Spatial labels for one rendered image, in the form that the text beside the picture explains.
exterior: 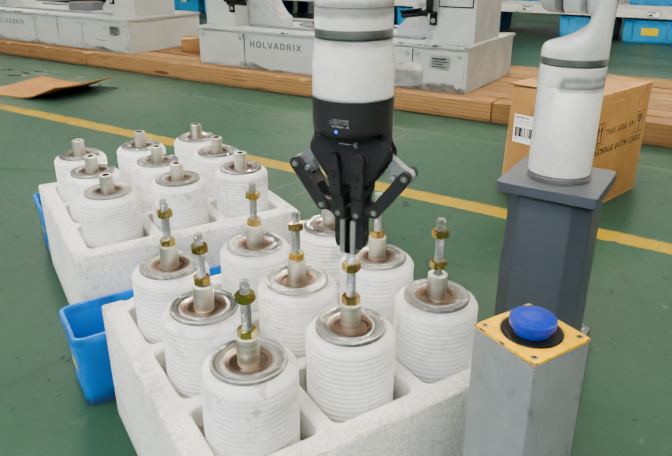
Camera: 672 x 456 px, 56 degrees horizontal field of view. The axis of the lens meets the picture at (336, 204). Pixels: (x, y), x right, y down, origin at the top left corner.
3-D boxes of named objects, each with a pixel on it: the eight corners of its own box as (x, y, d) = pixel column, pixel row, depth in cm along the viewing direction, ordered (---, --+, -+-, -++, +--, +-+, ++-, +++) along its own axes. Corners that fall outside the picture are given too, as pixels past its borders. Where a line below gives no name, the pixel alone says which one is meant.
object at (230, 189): (258, 242, 129) (254, 157, 122) (279, 261, 121) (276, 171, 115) (213, 253, 124) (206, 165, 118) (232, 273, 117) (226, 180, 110)
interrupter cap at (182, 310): (155, 314, 70) (154, 309, 70) (204, 286, 76) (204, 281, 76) (204, 336, 66) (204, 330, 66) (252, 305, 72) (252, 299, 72)
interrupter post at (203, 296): (189, 311, 71) (186, 285, 70) (204, 302, 73) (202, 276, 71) (204, 317, 70) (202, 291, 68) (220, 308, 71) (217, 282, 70)
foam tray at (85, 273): (224, 225, 154) (219, 154, 147) (300, 295, 123) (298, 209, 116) (52, 264, 135) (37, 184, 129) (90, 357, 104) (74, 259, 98)
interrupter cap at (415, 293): (459, 281, 77) (459, 276, 77) (477, 314, 70) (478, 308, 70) (397, 284, 77) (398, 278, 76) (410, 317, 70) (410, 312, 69)
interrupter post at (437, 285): (443, 292, 75) (445, 267, 73) (449, 303, 72) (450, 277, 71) (423, 293, 74) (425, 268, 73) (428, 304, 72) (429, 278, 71)
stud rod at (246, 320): (242, 352, 61) (237, 282, 58) (243, 346, 62) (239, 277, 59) (252, 352, 61) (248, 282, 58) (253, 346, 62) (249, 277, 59)
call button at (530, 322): (529, 318, 58) (532, 299, 57) (565, 339, 55) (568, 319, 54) (497, 331, 56) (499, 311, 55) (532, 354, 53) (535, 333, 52)
